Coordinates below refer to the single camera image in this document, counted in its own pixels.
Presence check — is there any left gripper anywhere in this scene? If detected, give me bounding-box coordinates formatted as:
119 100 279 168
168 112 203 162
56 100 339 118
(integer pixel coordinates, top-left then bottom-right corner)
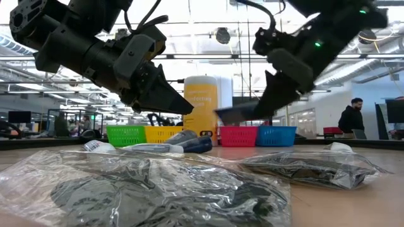
84 25 194 115

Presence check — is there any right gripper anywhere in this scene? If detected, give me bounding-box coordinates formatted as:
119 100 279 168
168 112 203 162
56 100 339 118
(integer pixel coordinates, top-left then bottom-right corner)
214 26 320 126

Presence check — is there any dark blue tube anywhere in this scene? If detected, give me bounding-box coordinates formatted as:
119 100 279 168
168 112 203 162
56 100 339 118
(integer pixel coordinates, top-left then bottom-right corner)
182 136 213 154

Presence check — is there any bagged black round item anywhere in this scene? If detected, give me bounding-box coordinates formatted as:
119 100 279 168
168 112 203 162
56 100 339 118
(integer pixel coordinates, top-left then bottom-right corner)
238 150 392 190
0 148 292 227

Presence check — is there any yellow wipes canister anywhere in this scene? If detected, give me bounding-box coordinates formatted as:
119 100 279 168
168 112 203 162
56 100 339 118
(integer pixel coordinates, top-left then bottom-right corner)
183 75 219 146

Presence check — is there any red plastic basket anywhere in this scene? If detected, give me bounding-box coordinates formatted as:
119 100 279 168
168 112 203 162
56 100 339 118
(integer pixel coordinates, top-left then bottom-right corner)
220 125 259 148

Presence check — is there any yellow plastic basket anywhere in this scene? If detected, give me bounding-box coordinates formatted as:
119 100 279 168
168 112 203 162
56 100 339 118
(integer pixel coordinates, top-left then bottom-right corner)
144 125 186 144

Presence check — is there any blue plastic basket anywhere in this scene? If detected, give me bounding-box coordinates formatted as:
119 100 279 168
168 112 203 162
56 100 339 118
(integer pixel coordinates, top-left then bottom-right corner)
256 125 297 147

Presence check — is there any green plastic basket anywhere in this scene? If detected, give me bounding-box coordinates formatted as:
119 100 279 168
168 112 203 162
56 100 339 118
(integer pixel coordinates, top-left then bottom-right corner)
106 125 148 148

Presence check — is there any round ceiling device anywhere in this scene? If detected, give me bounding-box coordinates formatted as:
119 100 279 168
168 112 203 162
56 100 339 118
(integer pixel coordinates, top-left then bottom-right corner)
358 29 377 45
215 27 232 45

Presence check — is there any red box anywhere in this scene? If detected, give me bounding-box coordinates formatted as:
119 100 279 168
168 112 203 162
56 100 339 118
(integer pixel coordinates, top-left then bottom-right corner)
323 126 343 136

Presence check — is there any person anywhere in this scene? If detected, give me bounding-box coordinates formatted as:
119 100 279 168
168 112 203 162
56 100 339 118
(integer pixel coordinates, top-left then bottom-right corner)
54 112 71 137
80 115 92 132
338 97 365 134

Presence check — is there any small white barcode tube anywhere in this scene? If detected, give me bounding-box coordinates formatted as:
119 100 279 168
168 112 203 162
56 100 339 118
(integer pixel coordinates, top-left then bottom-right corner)
82 139 116 153

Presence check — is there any black monitor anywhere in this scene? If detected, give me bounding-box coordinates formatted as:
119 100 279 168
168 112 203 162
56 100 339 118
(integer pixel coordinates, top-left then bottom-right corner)
8 110 32 124
385 98 404 124

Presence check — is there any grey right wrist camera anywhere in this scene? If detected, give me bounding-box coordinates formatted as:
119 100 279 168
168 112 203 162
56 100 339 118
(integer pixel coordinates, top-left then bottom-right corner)
267 48 315 94

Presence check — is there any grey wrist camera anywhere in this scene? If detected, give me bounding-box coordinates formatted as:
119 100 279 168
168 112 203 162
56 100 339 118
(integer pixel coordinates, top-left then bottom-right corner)
267 48 315 94
112 33 156 86

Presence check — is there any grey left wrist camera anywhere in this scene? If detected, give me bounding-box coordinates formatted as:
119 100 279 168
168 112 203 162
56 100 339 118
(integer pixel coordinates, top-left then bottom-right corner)
112 33 156 86

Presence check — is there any black table frame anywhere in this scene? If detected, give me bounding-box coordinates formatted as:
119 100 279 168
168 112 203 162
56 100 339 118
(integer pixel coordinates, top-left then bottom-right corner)
0 137 404 151

